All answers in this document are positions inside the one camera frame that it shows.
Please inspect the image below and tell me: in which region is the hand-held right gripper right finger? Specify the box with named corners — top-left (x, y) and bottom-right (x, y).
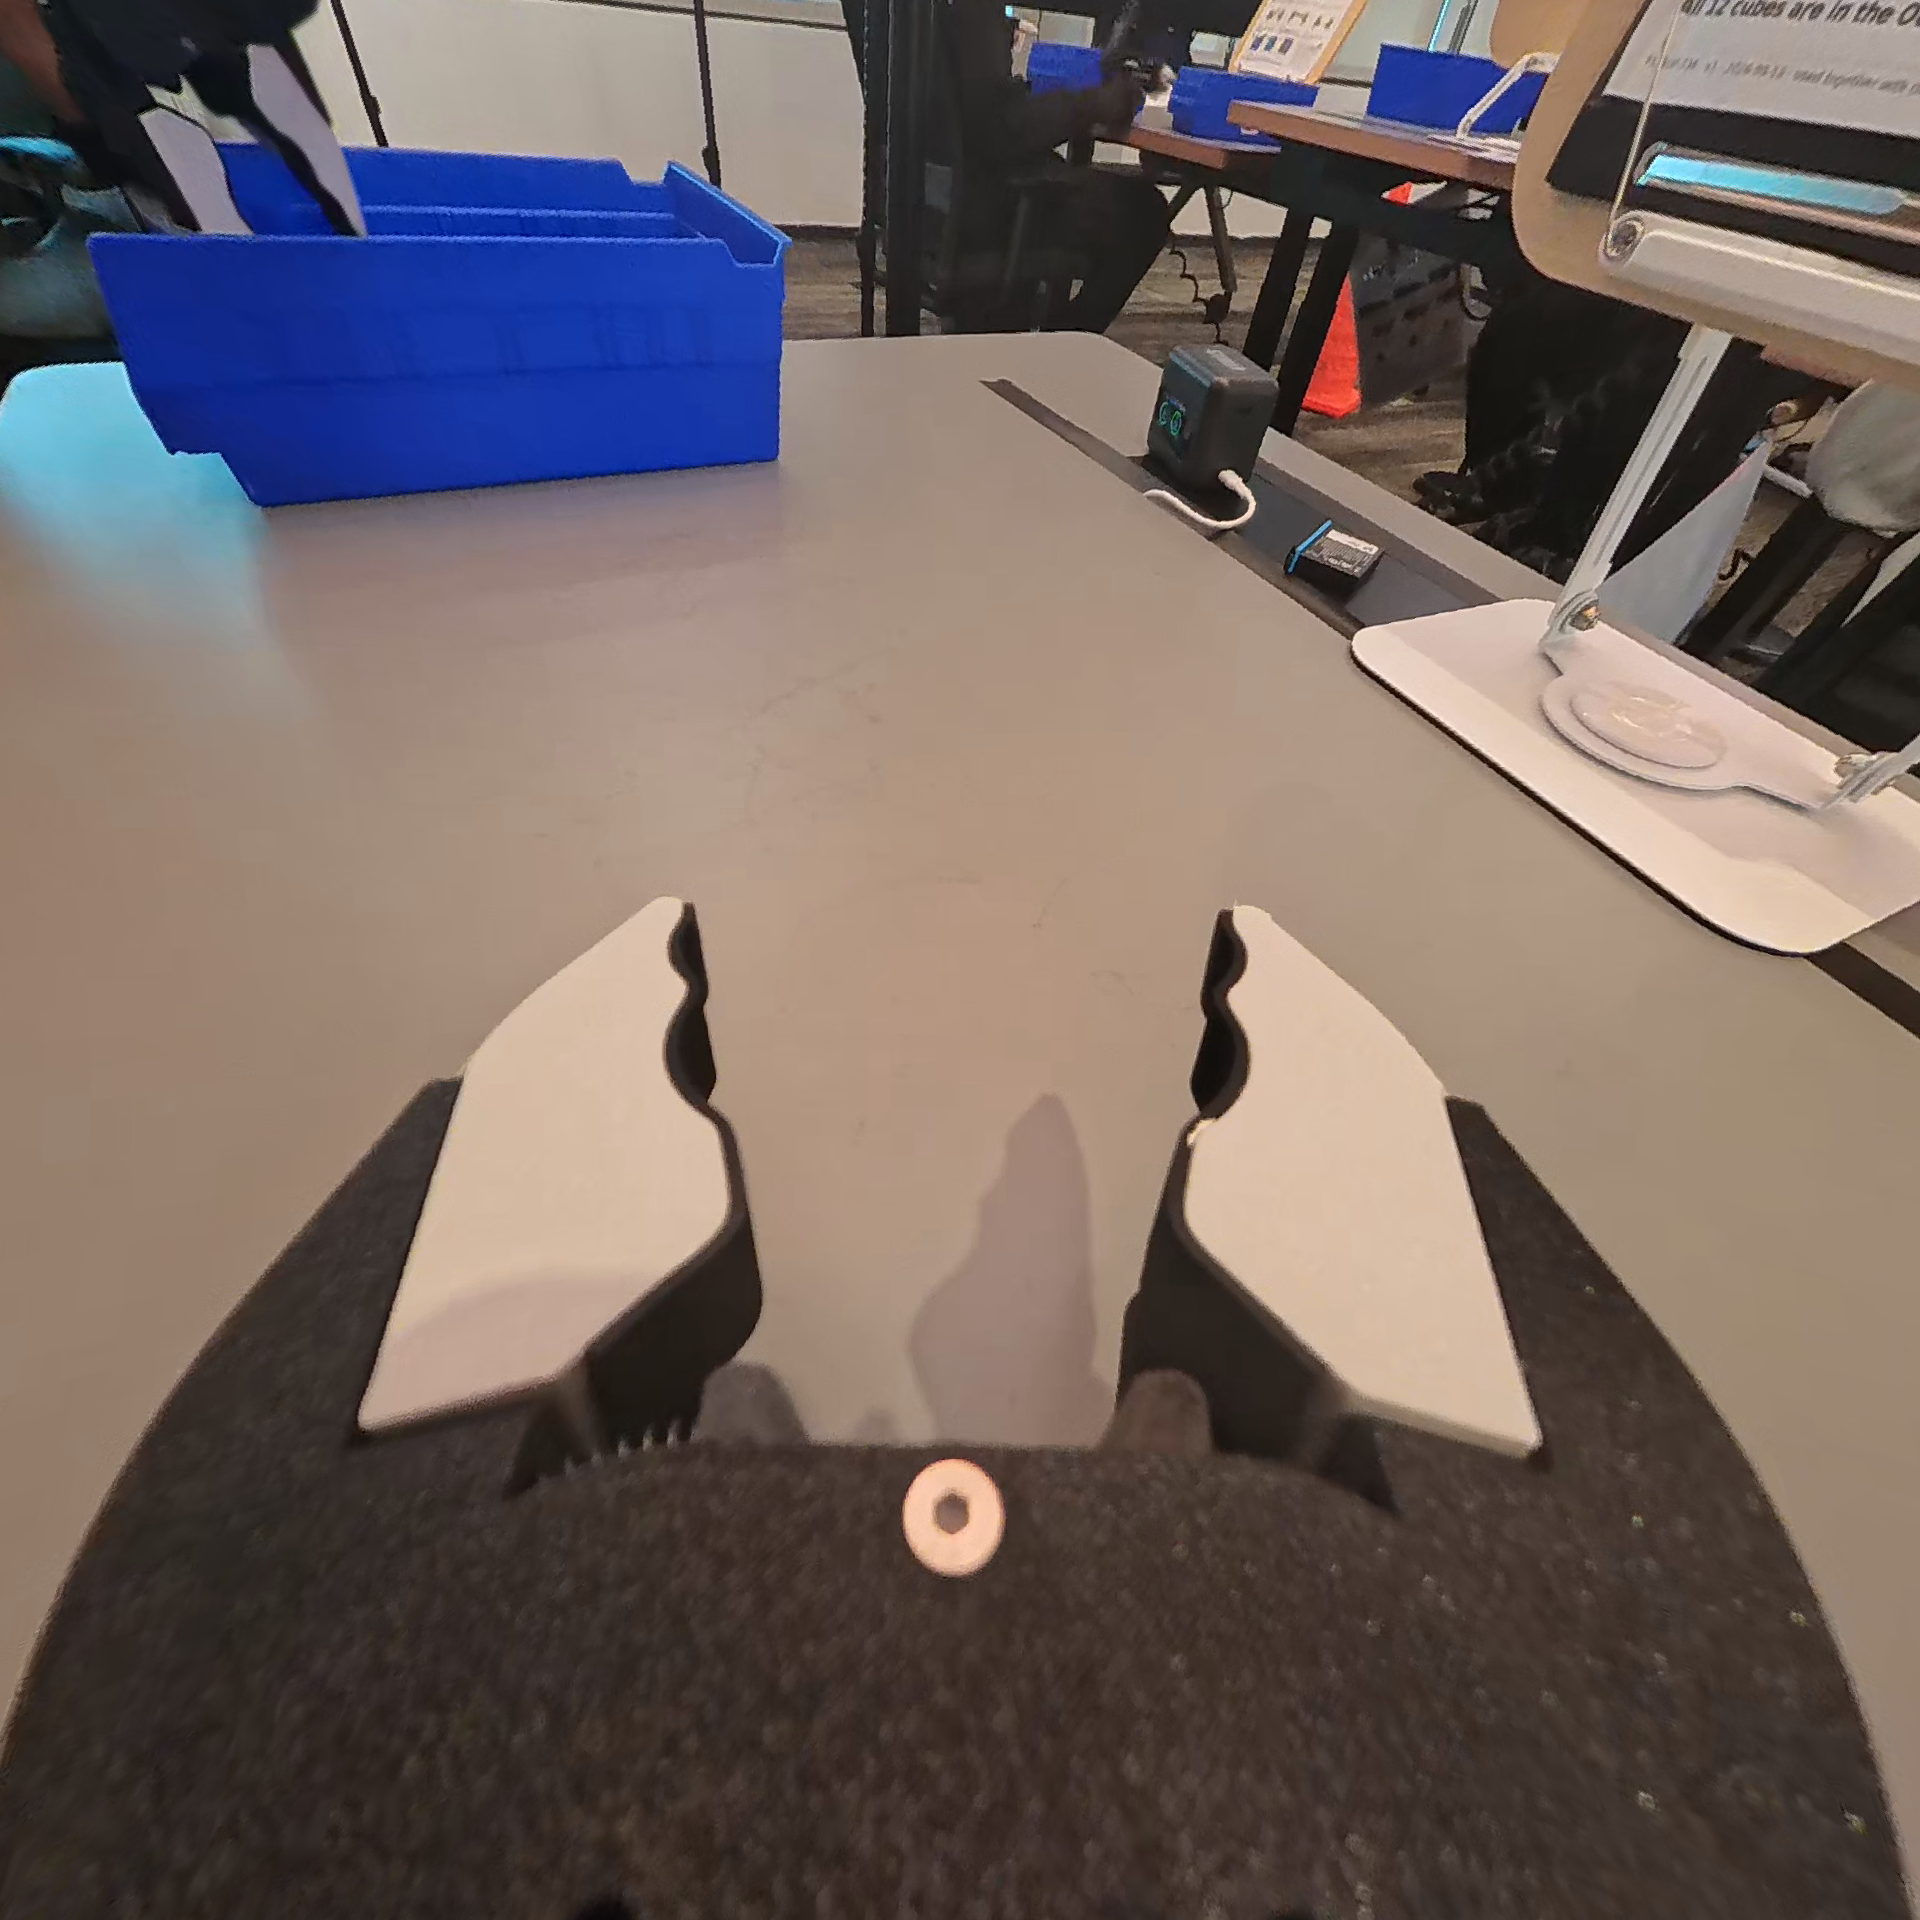
top-left (1117, 902), bottom-right (1547, 1468)

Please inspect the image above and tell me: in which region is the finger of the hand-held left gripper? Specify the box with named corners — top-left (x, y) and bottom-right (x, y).
top-left (244, 45), bottom-right (371, 237)
top-left (135, 95), bottom-right (260, 237)

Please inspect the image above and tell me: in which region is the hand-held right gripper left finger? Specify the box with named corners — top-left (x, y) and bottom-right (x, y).
top-left (355, 895), bottom-right (763, 1457)

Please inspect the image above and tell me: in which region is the white tablet stand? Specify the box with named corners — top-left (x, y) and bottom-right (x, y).
top-left (1350, 323), bottom-right (1920, 956)

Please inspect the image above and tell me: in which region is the black charging box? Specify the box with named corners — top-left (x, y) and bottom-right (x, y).
top-left (1148, 343), bottom-right (1279, 483)

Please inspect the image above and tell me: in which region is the orange traffic cone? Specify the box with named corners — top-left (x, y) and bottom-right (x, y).
top-left (1302, 276), bottom-right (1360, 420)

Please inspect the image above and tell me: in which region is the grey patterned box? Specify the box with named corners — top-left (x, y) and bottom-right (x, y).
top-left (1350, 246), bottom-right (1471, 409)

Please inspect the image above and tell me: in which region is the wooden table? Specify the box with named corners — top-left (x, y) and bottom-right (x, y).
top-left (1125, 119), bottom-right (1295, 302)
top-left (1228, 102), bottom-right (1520, 395)

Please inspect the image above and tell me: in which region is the printed sign card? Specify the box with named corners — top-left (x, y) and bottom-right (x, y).
top-left (1229, 0), bottom-right (1368, 86)

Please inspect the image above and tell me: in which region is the white stand with instruction board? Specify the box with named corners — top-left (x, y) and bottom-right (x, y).
top-left (1511, 0), bottom-right (1920, 393)

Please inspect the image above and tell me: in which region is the black tablet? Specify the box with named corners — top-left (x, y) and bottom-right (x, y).
top-left (1546, 0), bottom-right (1920, 252)

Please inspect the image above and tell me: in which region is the silver light bar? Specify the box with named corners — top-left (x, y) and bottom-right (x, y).
top-left (1631, 142), bottom-right (1920, 226)

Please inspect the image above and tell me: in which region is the white instruction sheet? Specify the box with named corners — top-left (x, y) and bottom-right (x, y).
top-left (1598, 0), bottom-right (1920, 129)

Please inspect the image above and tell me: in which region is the black metal post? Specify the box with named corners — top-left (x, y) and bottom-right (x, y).
top-left (848, 0), bottom-right (932, 340)

